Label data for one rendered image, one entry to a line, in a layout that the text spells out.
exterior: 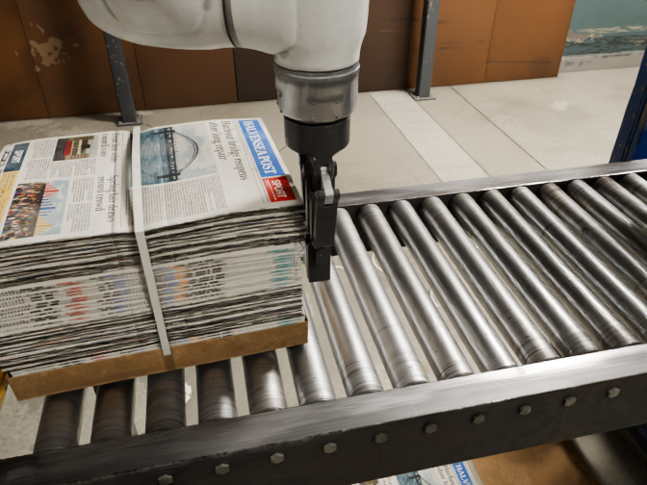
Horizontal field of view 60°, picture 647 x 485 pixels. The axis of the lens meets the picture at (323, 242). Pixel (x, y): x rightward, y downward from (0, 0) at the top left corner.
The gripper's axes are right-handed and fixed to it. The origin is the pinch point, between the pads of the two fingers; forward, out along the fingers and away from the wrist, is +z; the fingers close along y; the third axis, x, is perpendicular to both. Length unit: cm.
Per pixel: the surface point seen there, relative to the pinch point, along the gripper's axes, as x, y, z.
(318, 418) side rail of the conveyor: -3.4, 15.2, 13.0
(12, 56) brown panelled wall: -115, -297, 54
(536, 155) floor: 161, -186, 93
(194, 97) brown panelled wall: -18, -298, 87
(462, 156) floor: 121, -194, 93
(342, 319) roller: 3.9, -1.3, 13.0
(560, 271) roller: 42.0, -4.7, 13.2
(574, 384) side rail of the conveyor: 30.4, 17.3, 13.0
